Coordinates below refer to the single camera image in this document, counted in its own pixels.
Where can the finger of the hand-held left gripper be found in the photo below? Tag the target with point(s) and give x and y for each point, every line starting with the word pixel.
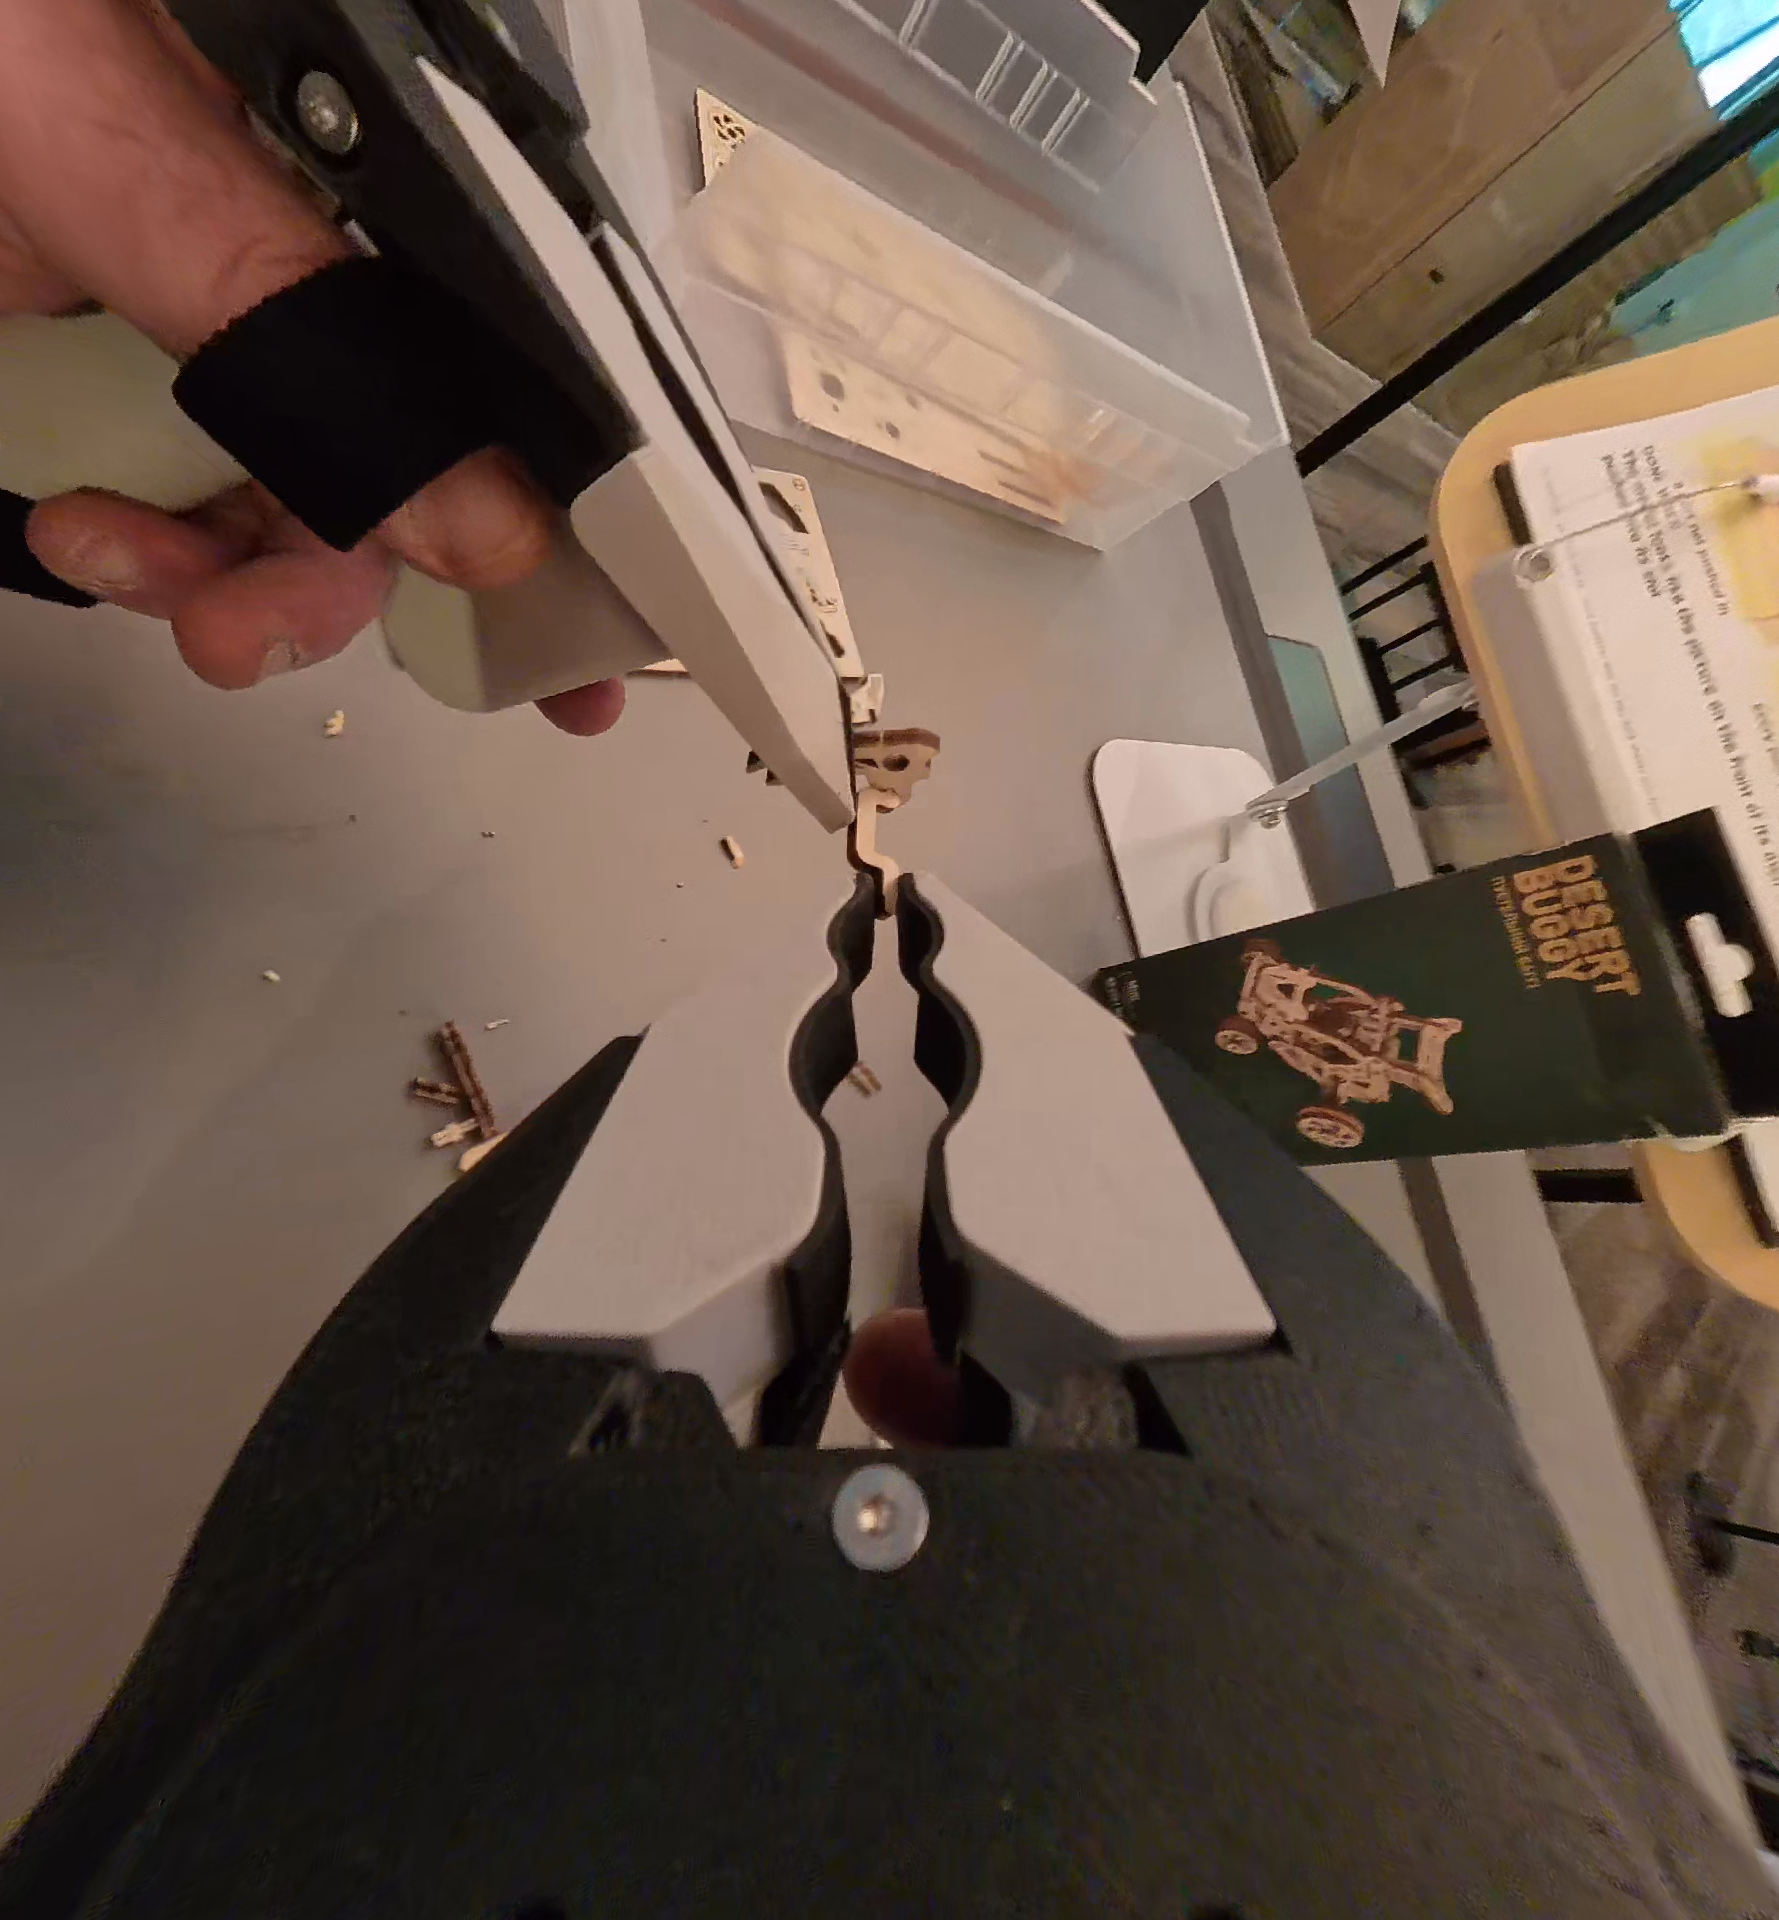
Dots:
pixel 686 375
pixel 710 630

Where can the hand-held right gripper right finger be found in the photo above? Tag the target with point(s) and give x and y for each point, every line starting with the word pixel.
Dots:
pixel 1084 1201

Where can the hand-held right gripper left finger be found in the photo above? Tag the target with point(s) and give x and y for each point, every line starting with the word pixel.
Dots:
pixel 680 1185

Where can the wooden model panel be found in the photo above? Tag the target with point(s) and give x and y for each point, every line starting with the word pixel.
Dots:
pixel 818 562

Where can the small wooden model part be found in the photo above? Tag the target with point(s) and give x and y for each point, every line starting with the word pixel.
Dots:
pixel 902 765

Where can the person's left hand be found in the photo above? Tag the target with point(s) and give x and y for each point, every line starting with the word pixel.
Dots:
pixel 64 150

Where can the wooden part sheets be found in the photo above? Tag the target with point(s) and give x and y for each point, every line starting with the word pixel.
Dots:
pixel 904 361

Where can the wooden sprue scrap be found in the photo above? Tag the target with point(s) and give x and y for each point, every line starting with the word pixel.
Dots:
pixel 466 1073

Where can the dark green package card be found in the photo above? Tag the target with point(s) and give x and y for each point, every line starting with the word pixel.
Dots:
pixel 1430 930

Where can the white slotted sheet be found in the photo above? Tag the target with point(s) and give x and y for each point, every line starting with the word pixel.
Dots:
pixel 1010 75

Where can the clear plastic box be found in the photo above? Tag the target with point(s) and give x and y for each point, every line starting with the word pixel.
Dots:
pixel 1160 300

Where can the grey flat panel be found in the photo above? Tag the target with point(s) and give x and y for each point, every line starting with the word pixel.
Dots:
pixel 1318 704

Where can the round light wooden table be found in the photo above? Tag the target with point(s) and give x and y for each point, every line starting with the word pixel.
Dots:
pixel 1699 1245

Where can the instruction sheet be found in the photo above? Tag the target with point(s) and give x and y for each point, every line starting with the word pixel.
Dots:
pixel 1654 630

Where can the cardboard box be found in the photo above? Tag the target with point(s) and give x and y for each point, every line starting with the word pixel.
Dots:
pixel 1504 165

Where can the black metal bar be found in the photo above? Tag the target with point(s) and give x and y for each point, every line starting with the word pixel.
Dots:
pixel 1580 285

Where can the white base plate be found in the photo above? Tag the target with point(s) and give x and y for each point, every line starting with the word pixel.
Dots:
pixel 1174 840

